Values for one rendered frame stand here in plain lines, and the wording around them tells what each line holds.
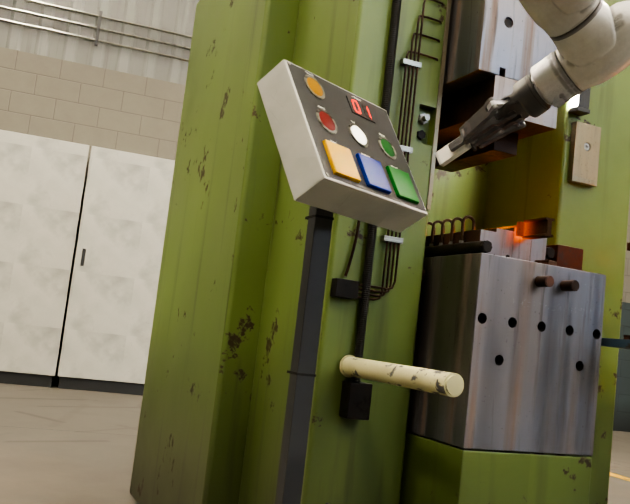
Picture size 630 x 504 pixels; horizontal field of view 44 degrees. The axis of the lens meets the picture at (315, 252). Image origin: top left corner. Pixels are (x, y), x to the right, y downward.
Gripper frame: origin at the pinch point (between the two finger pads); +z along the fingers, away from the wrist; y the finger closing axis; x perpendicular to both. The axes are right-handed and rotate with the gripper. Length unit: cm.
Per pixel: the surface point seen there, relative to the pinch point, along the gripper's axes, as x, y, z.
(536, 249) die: -8, 51, 10
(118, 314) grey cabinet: 212, 271, 446
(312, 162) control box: -1.2, -27.0, 14.7
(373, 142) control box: 9.5, -4.9, 13.2
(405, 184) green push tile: -0.1, 0.3, 12.5
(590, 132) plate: 25, 78, -8
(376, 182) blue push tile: -2.7, -11.1, 12.5
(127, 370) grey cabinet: 167, 284, 464
